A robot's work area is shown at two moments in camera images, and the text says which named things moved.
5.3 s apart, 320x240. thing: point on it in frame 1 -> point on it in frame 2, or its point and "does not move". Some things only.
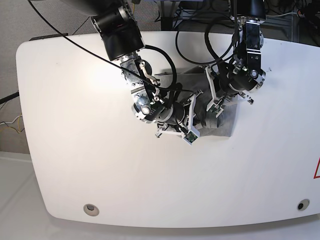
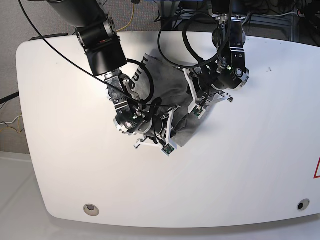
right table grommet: x=303 y=204 does not move
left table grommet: x=91 y=210 does not move
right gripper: x=178 y=119 -> x=157 y=130
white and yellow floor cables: x=19 y=124 does not move
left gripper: x=242 y=74 -> x=197 y=107
